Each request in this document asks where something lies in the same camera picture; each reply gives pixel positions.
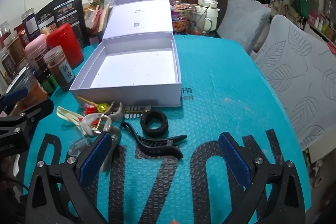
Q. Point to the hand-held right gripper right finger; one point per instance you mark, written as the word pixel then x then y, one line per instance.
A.
pixel 233 158

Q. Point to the cream hair clip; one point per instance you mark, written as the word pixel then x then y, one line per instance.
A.
pixel 68 113

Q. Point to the stack of snack packages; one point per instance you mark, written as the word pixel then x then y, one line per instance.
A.
pixel 97 16

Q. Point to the yellow bead hair clip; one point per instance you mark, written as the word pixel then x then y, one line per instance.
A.
pixel 103 107

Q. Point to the dark spice jar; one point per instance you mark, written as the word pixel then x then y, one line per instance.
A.
pixel 31 24

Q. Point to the grey leaf pattern cushion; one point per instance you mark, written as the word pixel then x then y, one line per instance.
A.
pixel 296 77
pixel 241 22

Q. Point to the labelled brown powder jar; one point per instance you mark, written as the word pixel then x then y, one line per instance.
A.
pixel 59 69

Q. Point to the beige claw clip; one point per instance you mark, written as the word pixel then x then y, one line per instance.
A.
pixel 114 140

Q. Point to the pink bottle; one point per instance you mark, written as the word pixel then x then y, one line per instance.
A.
pixel 36 49

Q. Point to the brown spice jar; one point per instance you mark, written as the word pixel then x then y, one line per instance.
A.
pixel 15 49

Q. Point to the row of small bottles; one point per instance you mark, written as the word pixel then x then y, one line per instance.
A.
pixel 323 26

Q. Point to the white kettle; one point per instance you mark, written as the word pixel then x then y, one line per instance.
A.
pixel 210 3

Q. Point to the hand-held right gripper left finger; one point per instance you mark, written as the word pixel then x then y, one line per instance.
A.
pixel 94 158

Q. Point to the red canister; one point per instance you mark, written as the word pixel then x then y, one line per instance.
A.
pixel 65 43

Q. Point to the small clear hair clip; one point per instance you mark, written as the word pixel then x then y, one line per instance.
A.
pixel 77 148

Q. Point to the teal bubble mat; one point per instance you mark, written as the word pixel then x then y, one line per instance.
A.
pixel 210 69

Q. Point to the lavender gift box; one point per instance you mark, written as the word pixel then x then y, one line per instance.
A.
pixel 136 66

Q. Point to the toothed metal hair clip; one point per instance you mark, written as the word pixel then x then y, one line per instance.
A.
pixel 136 109

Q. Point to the black snack bag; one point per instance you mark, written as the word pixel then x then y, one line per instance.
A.
pixel 68 11

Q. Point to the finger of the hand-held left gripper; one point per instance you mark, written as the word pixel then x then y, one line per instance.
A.
pixel 36 111
pixel 15 96

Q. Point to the black banana hair clip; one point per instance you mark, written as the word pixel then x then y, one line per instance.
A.
pixel 147 144

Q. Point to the red plastic hair clip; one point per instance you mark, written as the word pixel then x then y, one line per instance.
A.
pixel 90 109

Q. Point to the small green bottle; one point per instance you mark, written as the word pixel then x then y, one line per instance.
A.
pixel 48 82

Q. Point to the instant noodle cup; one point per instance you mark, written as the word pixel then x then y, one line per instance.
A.
pixel 179 19

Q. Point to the glass mug with spoon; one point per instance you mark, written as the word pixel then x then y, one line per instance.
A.
pixel 197 22

